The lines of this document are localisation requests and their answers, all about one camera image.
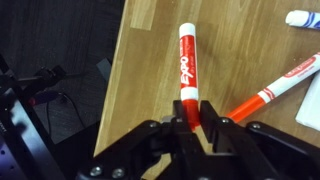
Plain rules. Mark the orange and white Crayola marker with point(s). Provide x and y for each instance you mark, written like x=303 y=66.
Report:
x=286 y=81

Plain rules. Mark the red Expo marker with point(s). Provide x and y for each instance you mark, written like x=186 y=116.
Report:
x=188 y=66

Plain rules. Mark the blue and white Crayola marker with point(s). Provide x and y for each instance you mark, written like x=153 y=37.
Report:
x=301 y=19

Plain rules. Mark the white pen holder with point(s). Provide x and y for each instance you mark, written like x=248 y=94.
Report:
x=311 y=106

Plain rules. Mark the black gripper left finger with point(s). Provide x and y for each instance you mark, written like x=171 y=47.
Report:
x=180 y=140

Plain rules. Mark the black metal frame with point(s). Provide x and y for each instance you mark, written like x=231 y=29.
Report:
x=20 y=140

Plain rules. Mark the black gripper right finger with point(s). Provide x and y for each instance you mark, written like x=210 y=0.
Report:
x=233 y=140

